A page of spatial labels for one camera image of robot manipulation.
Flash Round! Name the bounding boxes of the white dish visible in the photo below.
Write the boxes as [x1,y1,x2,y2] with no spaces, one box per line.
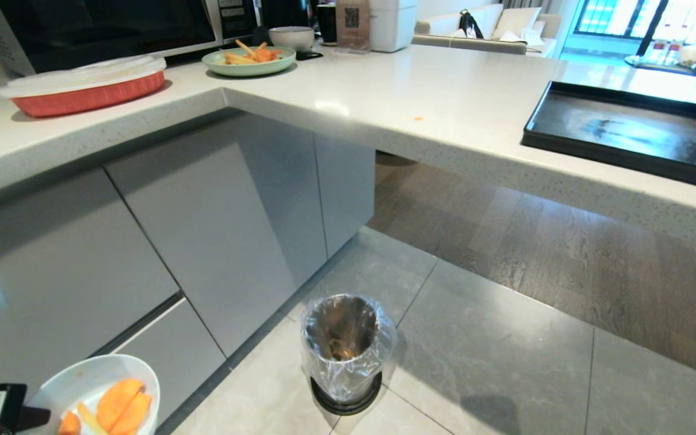
[21,354,161,435]

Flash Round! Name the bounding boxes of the trash bin with plastic liner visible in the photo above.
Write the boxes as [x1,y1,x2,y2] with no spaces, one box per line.
[300,294,398,404]

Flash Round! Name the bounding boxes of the metal trash bin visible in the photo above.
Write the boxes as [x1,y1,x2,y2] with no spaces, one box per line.
[303,294,383,416]

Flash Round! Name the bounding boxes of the red baking dish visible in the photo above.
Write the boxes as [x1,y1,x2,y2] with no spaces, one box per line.
[10,70,166,118]

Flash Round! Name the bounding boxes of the fries and carrot scraps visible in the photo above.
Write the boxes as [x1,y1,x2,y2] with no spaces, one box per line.
[224,39,284,66]

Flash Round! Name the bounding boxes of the black tray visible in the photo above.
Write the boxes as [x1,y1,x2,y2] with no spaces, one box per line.
[521,80,696,196]

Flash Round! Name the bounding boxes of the yellow fry strip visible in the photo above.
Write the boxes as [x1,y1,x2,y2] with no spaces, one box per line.
[76,401,108,435]

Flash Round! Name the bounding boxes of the grey cabinet door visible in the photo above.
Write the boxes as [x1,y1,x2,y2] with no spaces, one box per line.
[234,114,329,288]
[0,168,180,387]
[105,140,298,358]
[314,133,376,259]

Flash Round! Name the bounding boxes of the grey cabinet drawer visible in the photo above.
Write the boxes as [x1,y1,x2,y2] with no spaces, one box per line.
[111,298,228,426]

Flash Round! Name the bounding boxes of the white cover sheet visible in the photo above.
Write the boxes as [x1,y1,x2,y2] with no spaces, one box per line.
[0,54,167,99]

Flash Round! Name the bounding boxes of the microwave oven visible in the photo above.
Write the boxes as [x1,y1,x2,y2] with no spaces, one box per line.
[0,0,259,77]

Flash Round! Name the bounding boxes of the green plate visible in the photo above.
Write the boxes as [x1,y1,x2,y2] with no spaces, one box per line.
[202,46,297,78]

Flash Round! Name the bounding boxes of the white bowl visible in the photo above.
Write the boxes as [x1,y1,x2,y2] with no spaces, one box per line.
[268,26,316,53]

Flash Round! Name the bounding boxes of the black cup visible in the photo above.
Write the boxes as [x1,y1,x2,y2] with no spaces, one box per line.
[316,3,338,45]

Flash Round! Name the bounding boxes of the brown sign card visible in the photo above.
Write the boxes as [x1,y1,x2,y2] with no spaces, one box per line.
[335,0,372,53]

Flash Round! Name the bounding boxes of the white canister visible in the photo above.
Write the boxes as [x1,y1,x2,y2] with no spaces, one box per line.
[369,0,419,54]

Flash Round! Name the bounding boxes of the beige sofa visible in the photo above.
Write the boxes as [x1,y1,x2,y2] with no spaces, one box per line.
[413,4,564,57]

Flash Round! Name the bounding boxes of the black bag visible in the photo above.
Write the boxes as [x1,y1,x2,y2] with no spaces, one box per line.
[458,9,485,40]

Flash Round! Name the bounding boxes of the white cushion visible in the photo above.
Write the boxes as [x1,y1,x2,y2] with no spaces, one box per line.
[492,7,540,41]

